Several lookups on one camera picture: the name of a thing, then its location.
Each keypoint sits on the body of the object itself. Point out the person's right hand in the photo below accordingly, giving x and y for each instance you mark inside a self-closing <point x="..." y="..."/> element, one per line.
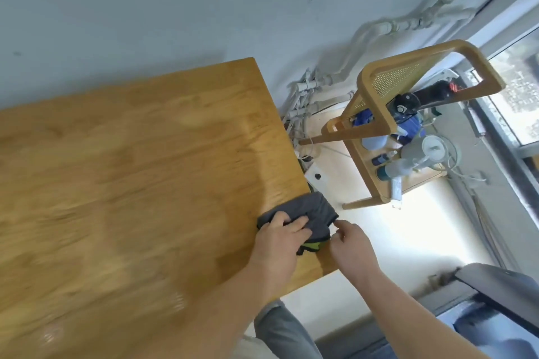
<point x="356" y="255"/>

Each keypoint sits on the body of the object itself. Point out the teal capped bottle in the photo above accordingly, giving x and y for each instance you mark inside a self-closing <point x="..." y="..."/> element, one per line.
<point x="393" y="170"/>

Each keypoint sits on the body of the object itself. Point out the person's white shirt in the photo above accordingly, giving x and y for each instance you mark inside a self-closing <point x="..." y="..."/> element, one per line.
<point x="250" y="348"/>

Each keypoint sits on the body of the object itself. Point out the dark grey cleaning cloth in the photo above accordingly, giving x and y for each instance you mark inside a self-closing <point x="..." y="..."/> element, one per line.
<point x="311" y="207"/>

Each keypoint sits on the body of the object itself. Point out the light blue spray bottle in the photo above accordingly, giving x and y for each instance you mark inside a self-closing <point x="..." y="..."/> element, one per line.
<point x="374" y="143"/>

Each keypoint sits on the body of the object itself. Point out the window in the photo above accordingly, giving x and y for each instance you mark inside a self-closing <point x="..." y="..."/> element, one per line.
<point x="522" y="89"/>

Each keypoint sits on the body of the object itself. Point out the person's right forearm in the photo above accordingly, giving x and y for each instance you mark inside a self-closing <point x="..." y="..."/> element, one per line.
<point x="421" y="321"/>

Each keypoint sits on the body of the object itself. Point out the person's left forearm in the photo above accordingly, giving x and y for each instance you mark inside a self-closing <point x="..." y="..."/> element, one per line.
<point x="210" y="321"/>

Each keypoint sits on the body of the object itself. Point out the person's left hand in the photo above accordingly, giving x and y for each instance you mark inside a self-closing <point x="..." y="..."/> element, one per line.
<point x="276" y="253"/>

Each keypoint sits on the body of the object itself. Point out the person's grey trousers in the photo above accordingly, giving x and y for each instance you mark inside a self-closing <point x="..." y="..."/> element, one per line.
<point x="282" y="329"/>

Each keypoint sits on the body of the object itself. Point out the wooden rattan chair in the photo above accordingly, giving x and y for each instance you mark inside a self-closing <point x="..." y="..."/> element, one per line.
<point x="484" y="64"/>

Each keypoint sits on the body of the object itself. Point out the black treadmill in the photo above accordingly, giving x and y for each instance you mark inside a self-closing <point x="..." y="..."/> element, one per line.
<point x="497" y="287"/>

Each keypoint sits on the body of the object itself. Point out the blue patterned bag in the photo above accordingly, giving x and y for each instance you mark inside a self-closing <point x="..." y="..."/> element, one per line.
<point x="408" y="127"/>

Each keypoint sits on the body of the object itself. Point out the wooden table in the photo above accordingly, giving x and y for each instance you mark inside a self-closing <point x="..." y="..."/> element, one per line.
<point x="126" y="161"/>

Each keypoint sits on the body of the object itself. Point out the white tube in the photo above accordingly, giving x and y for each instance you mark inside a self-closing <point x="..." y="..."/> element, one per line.
<point x="397" y="192"/>

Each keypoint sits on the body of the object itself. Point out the small dark blue bottle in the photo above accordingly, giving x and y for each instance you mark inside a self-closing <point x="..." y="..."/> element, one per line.
<point x="383" y="158"/>

